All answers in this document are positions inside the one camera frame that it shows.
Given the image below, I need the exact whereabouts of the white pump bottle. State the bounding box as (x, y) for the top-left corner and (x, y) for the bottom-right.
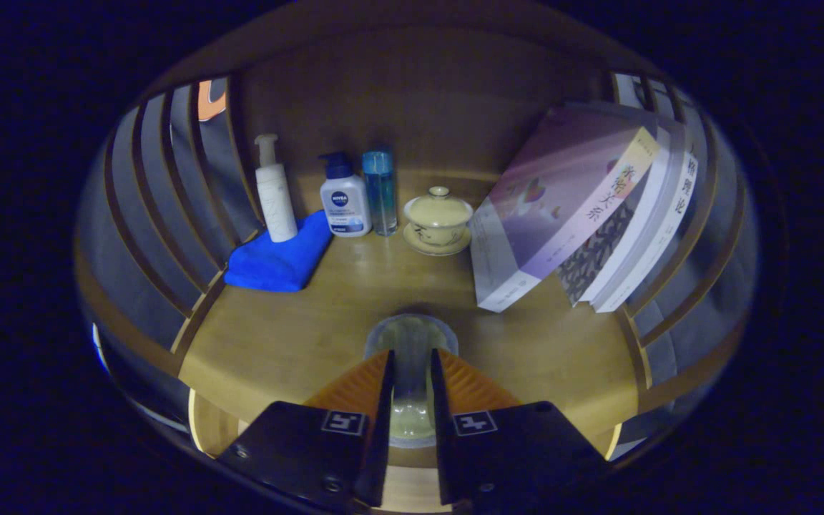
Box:
(253, 133), (299, 244)

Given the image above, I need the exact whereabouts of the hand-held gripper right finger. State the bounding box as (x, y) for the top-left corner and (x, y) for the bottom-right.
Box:
(430, 348), (609, 512)

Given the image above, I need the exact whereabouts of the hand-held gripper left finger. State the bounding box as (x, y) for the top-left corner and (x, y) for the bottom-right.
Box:
(215, 348), (396, 510)

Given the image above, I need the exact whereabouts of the purple book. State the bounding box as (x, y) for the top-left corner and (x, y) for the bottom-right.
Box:
(471, 106), (663, 313)

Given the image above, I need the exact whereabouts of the blue transparent bottle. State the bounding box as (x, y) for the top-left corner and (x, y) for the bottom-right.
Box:
(362, 149), (398, 237)

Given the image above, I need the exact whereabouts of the patterned cover book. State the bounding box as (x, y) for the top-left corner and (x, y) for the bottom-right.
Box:
(557, 118), (674, 307)

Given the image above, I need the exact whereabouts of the wooden countertop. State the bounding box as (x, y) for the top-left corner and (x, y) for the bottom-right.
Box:
(177, 168), (647, 448)

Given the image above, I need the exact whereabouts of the beige lidded teacup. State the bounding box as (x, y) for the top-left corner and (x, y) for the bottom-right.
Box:
(403, 186), (474, 257)

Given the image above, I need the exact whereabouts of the white lotion bottle blue cap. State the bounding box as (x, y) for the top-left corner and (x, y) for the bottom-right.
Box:
(318, 151), (373, 238)

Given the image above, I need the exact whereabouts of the wooden cabinet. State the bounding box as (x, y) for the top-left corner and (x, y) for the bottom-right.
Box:
(72, 0), (760, 512)

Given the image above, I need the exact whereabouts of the blue folded cloth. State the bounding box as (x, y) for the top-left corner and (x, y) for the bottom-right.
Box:
(224, 210), (334, 293)

